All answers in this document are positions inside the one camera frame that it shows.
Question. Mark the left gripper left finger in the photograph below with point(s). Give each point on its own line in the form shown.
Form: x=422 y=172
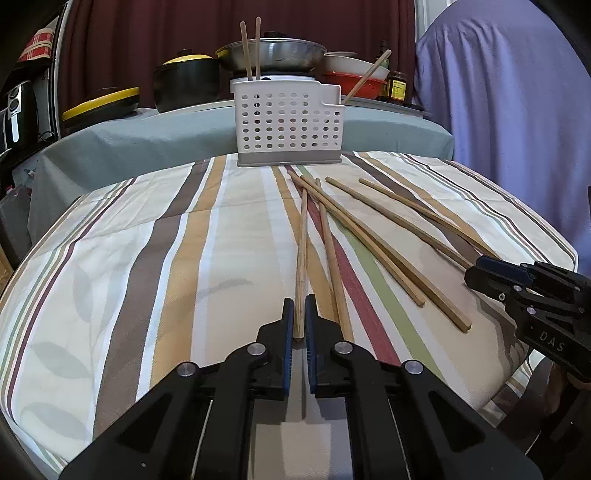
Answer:
x=195 y=423

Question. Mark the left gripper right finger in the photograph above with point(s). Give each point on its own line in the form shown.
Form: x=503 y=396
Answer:
x=403 y=421

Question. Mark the wooden chopstick gripper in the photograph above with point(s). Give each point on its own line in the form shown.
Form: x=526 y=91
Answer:
x=245 y=50
x=366 y=76

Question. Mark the wooden chopstick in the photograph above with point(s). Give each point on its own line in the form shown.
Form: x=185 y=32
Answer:
x=476 y=243
x=300 y=274
x=257 y=48
x=415 y=284
x=340 y=298
x=375 y=262
x=402 y=222

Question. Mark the striped tablecloth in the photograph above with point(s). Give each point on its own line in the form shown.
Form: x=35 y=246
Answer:
x=188 y=262

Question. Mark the purple fabric cover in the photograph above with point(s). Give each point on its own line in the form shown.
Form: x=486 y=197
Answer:
x=506 y=82

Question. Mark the sauce jar yellow label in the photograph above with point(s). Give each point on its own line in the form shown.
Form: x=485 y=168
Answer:
x=397 y=86

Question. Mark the grey tray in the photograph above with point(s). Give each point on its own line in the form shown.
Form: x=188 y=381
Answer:
x=410 y=110

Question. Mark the grey-green table cover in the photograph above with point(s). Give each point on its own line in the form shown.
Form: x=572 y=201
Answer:
x=117 y=150

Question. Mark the dark green oil bottle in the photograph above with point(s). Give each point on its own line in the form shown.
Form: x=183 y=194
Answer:
x=384 y=46

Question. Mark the white perforated utensil holder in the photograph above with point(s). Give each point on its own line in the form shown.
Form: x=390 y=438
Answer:
x=292 y=121

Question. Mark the white bowl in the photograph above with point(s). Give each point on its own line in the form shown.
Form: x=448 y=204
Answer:
x=346 y=62

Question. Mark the yellow electric griddle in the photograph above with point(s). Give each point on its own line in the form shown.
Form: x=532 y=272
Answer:
x=110 y=106

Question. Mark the black pot yellow lid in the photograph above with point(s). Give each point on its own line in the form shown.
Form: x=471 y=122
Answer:
x=186 y=80

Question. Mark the black air fryer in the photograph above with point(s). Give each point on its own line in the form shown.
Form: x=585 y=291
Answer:
x=19 y=120

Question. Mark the steel wok with lid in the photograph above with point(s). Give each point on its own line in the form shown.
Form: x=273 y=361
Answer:
x=277 y=55

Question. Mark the dark red curtain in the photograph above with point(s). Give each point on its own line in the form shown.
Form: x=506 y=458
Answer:
x=118 y=44

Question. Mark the red striped round boxes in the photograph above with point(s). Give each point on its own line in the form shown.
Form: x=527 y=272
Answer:
x=39 y=47

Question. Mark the black shelf unit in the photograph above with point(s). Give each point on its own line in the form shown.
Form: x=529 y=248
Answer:
x=40 y=74

